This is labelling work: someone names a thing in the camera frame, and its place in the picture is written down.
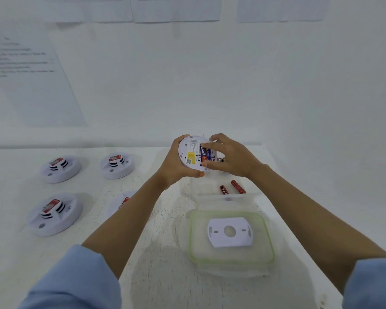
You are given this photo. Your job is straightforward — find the person's left hand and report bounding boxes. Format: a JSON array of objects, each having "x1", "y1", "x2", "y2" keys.
[{"x1": 154, "y1": 134, "x2": 206, "y2": 190}]

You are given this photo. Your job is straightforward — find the person's right hand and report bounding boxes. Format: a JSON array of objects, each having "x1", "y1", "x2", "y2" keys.
[{"x1": 201, "y1": 133, "x2": 265, "y2": 179}]

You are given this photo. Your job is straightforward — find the white smoke detector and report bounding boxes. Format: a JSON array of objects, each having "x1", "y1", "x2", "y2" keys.
[
  {"x1": 178, "y1": 135, "x2": 219, "y2": 172},
  {"x1": 27, "y1": 194, "x2": 83, "y2": 237},
  {"x1": 99, "y1": 152, "x2": 135, "y2": 180},
  {"x1": 39, "y1": 155, "x2": 82, "y2": 184},
  {"x1": 108, "y1": 190, "x2": 139, "y2": 219}
]

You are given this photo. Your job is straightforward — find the person's right forearm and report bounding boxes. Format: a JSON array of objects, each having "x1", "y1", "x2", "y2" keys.
[{"x1": 250, "y1": 164, "x2": 386, "y2": 295}]

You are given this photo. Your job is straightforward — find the person's left forearm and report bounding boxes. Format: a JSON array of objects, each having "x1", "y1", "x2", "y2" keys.
[{"x1": 81, "y1": 174, "x2": 170, "y2": 280}]

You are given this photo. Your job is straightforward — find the clear plastic container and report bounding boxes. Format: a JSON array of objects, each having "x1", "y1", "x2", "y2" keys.
[{"x1": 179, "y1": 164, "x2": 266, "y2": 212}]

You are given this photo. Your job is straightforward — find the white mounting plate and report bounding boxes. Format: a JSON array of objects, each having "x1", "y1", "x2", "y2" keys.
[{"x1": 207, "y1": 216, "x2": 254, "y2": 249}]

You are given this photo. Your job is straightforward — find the green-rimmed clear container lid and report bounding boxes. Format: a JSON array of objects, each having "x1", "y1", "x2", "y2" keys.
[{"x1": 188, "y1": 210, "x2": 275, "y2": 271}]

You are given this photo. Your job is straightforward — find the white paper sheet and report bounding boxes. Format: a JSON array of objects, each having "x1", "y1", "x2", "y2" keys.
[
  {"x1": 130, "y1": 0, "x2": 221, "y2": 23},
  {"x1": 41, "y1": 0, "x2": 134, "y2": 23}
]

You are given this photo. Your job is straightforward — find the person's left blue sleeve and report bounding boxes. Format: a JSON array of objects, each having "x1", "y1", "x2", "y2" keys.
[{"x1": 18, "y1": 244, "x2": 123, "y2": 309}]

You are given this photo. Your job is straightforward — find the person's blue sleeve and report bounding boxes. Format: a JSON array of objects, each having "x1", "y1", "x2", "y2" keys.
[
  {"x1": 18, "y1": 244, "x2": 123, "y2": 309},
  {"x1": 341, "y1": 257, "x2": 386, "y2": 309}
]

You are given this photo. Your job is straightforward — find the large printed paper sheet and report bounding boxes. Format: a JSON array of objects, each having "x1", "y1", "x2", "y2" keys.
[{"x1": 0, "y1": 18, "x2": 87, "y2": 128}]

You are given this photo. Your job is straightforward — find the person's right blue sleeve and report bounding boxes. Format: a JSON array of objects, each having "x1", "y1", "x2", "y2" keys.
[{"x1": 341, "y1": 257, "x2": 386, "y2": 309}]

